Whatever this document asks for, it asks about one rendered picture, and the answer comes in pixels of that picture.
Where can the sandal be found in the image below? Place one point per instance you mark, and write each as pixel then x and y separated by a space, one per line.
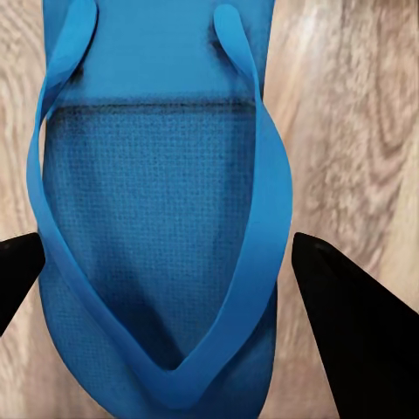
pixel 164 205

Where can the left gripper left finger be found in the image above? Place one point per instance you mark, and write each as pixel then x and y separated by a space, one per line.
pixel 21 260

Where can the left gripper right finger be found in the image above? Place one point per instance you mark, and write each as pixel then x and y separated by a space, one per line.
pixel 368 339

